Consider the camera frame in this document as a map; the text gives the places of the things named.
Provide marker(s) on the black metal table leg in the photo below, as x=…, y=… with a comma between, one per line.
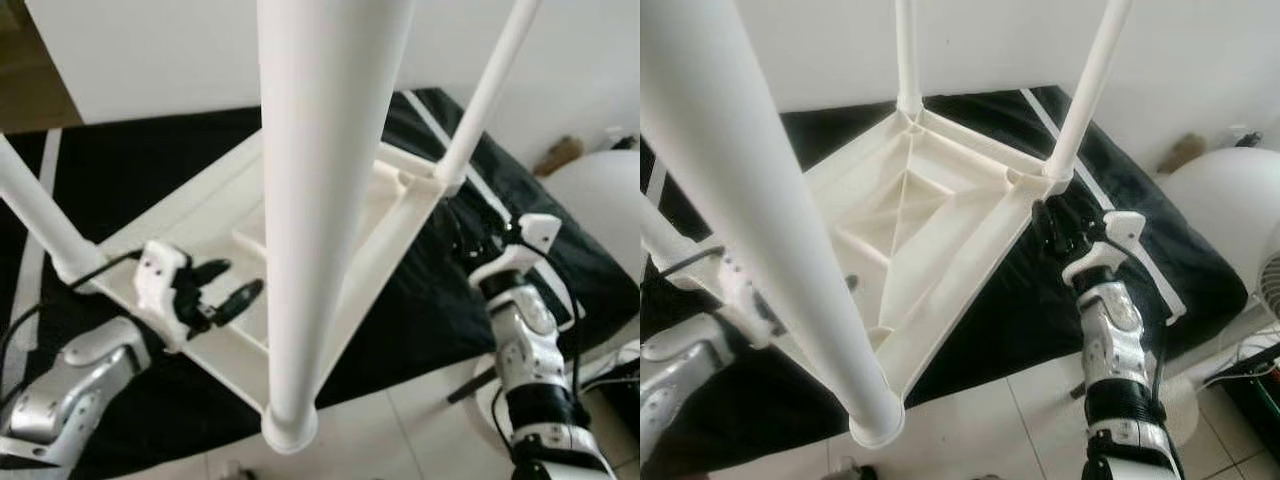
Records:
x=1078, y=388
x=472, y=386

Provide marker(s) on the white standing fan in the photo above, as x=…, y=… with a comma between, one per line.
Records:
x=600, y=200
x=1225, y=200

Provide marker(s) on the white tape strip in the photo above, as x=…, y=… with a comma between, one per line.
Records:
x=1150, y=270
x=480, y=190
x=30, y=270
x=655, y=180

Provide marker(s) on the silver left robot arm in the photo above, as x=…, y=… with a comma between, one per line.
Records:
x=70, y=385
x=690, y=385

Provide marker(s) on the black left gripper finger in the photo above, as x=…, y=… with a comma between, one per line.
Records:
x=238, y=302
x=212, y=271

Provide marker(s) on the black floor rack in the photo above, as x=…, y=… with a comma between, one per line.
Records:
x=1255, y=395

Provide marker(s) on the small brown lumpy object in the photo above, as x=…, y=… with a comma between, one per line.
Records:
x=558, y=156
x=1180, y=153

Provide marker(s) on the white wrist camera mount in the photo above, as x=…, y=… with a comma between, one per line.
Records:
x=520, y=255
x=740, y=300
x=1115, y=250
x=160, y=290

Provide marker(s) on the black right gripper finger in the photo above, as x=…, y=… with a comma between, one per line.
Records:
x=1042, y=228
x=1068, y=221
x=457, y=228
x=480, y=222

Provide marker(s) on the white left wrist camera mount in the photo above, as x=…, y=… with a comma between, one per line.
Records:
x=160, y=290
x=740, y=300

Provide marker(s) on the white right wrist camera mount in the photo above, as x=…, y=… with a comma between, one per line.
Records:
x=1115, y=250
x=520, y=255

